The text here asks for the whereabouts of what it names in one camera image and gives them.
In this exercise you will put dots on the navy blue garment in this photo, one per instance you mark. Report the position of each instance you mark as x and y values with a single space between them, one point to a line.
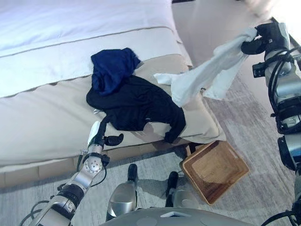
110 68

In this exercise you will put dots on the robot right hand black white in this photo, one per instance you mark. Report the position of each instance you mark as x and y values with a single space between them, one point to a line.
272 33

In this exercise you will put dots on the brown wicker basket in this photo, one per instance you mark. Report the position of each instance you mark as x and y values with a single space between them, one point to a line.
216 169

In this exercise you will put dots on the robot left leg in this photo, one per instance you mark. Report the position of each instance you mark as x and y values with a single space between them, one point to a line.
123 193

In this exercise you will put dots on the robot leg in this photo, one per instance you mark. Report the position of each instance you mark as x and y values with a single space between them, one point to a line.
123 193
178 193

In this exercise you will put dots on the black garment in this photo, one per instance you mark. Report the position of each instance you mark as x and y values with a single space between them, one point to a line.
141 103

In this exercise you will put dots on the robot right arm silver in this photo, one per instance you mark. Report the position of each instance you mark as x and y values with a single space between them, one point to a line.
285 91

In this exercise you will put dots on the robot torso grey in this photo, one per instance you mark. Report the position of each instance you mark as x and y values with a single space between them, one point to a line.
141 217

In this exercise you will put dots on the black window floor track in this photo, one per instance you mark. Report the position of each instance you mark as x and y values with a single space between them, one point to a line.
295 40

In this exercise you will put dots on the large grey striped rug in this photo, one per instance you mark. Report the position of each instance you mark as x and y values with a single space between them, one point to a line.
247 127

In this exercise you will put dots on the robot right leg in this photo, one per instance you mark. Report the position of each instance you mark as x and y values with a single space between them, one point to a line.
178 193

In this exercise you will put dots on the white garment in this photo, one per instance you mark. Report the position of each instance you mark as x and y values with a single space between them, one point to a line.
207 73

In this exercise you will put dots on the robot left hand black white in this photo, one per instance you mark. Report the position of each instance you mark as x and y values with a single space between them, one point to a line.
94 134

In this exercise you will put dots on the robot left arm silver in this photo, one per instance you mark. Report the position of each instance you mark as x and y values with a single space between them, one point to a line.
82 176

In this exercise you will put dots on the white duvet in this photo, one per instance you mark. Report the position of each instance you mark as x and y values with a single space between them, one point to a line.
82 23

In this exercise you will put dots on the beige bed blanket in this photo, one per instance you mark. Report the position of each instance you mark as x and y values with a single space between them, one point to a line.
47 122

